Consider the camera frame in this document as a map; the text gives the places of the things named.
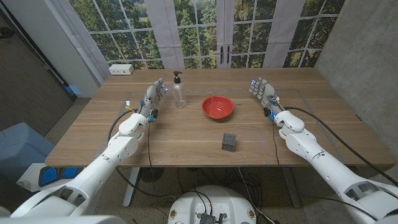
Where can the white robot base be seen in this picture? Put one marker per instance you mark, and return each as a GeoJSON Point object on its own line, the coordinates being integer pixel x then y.
{"type": "Point", "coordinates": [211, 205]}

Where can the printed window backdrop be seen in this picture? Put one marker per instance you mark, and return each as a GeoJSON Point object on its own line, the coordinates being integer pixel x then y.
{"type": "Point", "coordinates": [199, 31]}

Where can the dark brown door panel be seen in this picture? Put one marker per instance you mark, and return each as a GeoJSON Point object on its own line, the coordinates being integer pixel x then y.
{"type": "Point", "coordinates": [25, 77]}

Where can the grey cube block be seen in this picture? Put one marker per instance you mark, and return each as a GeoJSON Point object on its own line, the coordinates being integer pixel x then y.
{"type": "Point", "coordinates": [229, 142]}

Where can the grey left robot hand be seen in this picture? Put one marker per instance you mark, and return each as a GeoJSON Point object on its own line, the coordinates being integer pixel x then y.
{"type": "Point", "coordinates": [150, 99]}

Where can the black round perforated disc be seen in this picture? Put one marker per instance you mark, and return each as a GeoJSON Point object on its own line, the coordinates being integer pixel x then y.
{"type": "Point", "coordinates": [151, 174]}

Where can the blue bin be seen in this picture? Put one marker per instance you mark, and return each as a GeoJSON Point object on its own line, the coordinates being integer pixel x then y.
{"type": "Point", "coordinates": [21, 149]}

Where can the red bowl plate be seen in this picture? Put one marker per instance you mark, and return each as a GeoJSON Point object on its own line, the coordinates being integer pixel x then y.
{"type": "Point", "coordinates": [217, 107]}

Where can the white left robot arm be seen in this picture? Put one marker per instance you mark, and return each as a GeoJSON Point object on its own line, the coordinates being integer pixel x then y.
{"type": "Point", "coordinates": [118, 149]}

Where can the grey table leg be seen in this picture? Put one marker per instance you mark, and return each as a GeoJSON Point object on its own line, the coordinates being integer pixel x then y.
{"type": "Point", "coordinates": [292, 186]}

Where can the clear pump dispenser bottle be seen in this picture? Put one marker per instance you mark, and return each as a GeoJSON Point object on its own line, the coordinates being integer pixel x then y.
{"type": "Point", "coordinates": [179, 93]}

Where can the white table leg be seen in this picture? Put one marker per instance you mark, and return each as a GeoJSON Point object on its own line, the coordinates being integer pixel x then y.
{"type": "Point", "coordinates": [130, 186]}

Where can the white power outlet box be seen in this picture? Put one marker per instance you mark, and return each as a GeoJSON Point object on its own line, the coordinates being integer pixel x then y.
{"type": "Point", "coordinates": [121, 69]}

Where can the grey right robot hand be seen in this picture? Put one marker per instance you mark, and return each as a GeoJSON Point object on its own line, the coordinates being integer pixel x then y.
{"type": "Point", "coordinates": [266, 93]}

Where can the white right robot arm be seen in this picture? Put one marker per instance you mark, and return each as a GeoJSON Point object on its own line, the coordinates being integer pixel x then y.
{"type": "Point", "coordinates": [311, 152]}

